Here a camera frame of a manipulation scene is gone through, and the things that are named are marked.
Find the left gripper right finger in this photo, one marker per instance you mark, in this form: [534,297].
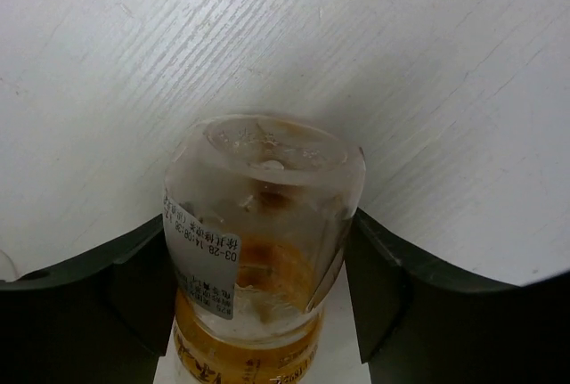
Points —
[420,319]

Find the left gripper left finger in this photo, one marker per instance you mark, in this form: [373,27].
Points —
[103,316]

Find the clear bottle yellow cap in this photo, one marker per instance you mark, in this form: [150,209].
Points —
[256,214]

